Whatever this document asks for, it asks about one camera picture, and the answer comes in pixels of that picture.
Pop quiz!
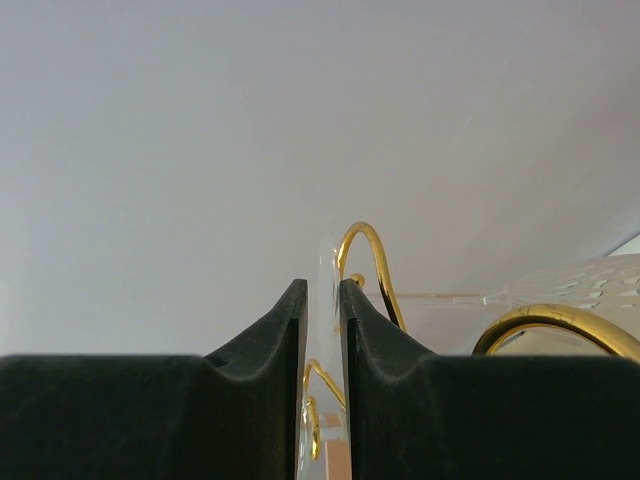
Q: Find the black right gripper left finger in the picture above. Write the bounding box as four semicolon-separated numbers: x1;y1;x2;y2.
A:
1;279;308;479

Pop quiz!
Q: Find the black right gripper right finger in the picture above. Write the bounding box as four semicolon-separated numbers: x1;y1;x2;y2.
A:
340;280;639;479

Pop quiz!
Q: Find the clear ribbed flute glass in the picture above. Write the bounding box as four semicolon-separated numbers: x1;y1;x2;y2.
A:
298;229;640;476

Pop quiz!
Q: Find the gold wire wine glass rack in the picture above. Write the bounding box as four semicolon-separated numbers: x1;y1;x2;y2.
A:
302;221;640;461

